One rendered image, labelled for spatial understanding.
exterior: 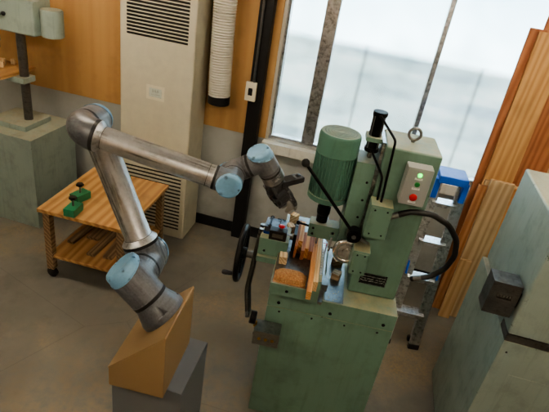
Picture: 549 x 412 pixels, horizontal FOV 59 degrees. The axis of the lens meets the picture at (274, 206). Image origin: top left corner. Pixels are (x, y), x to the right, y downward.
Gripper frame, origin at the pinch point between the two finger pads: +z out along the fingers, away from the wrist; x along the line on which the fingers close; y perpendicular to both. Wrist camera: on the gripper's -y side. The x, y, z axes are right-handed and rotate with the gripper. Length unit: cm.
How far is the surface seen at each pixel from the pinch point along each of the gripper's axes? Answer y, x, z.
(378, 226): -19.3, 29.2, 8.5
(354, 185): -23.9, 12.1, -0.5
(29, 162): 102, -199, 5
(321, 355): 30, 26, 63
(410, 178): -37.5, 32.0, -5.7
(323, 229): -5.6, 4.2, 18.5
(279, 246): 14.2, -5.1, 19.1
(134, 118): 27, -178, 15
